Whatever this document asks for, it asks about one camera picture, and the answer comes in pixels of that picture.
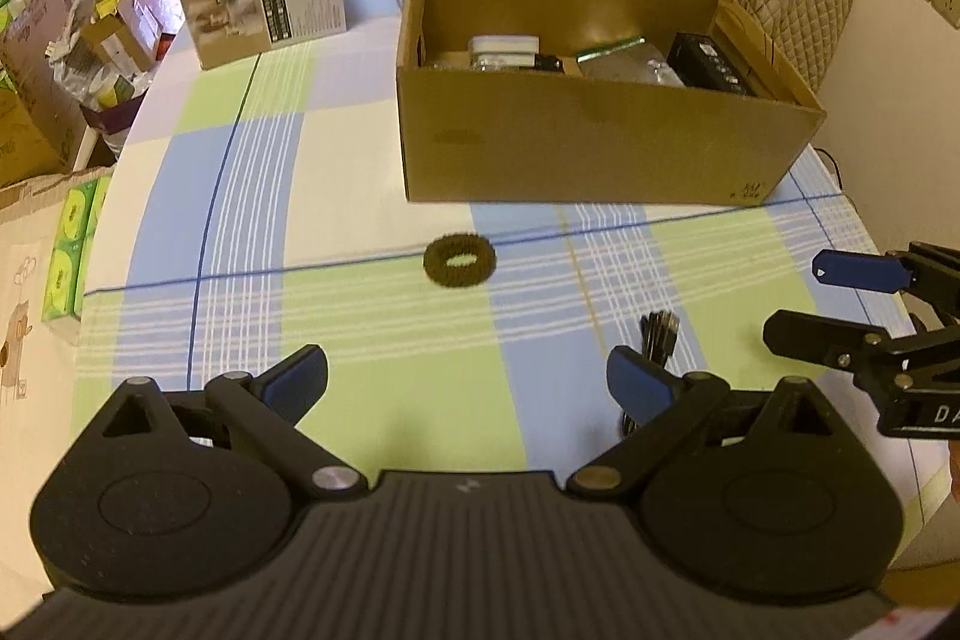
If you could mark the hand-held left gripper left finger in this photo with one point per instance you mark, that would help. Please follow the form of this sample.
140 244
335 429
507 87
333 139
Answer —
294 377

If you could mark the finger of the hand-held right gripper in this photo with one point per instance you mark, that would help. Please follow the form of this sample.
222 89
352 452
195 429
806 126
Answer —
855 271
817 332

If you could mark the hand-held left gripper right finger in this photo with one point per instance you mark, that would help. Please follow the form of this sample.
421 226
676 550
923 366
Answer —
641 379

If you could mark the black product box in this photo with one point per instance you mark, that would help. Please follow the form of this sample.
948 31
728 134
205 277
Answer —
709 63

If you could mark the clear plastic snack bag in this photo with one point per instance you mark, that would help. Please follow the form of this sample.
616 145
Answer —
626 64

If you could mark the white square night light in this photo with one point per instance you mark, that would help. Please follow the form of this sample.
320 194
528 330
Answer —
504 45

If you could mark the checked tablecloth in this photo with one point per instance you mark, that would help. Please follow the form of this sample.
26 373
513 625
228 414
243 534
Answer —
300 197

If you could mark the cartoon printed bed sheet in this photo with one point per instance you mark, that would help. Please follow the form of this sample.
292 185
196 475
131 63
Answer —
22 370

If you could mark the flat cardboard sheet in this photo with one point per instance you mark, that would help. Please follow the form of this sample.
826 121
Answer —
45 190

